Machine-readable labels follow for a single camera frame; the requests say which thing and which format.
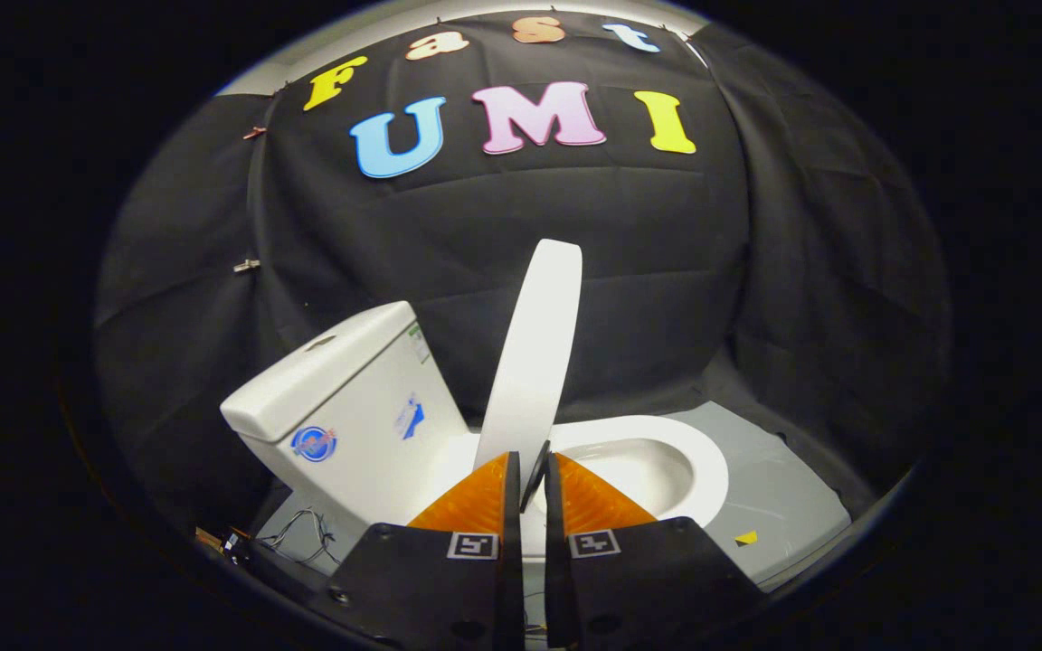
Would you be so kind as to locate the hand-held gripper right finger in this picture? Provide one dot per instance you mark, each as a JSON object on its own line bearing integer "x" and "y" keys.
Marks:
{"x": 639, "y": 588}

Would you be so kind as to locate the white toilet lid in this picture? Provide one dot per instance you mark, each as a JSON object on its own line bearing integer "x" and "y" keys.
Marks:
{"x": 535, "y": 353}

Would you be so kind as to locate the yellow black tape piece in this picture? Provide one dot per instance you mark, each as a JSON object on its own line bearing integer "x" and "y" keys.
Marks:
{"x": 745, "y": 538}

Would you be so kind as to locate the white toilet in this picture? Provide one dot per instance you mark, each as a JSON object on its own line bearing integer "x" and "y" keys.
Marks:
{"x": 358, "y": 407}

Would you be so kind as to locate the brown board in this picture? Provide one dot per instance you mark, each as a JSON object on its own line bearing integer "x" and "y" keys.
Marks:
{"x": 209, "y": 538}

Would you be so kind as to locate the black backdrop cloth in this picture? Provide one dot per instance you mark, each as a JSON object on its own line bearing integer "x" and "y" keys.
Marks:
{"x": 503, "y": 226}

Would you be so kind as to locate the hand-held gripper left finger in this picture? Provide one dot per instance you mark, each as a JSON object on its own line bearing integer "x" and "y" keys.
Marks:
{"x": 431, "y": 588}

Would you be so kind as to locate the silver cloth clip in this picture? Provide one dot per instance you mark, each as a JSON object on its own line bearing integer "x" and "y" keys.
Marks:
{"x": 246, "y": 266}

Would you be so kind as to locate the small black labelled device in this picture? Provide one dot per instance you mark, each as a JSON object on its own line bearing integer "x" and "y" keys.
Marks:
{"x": 232, "y": 542}

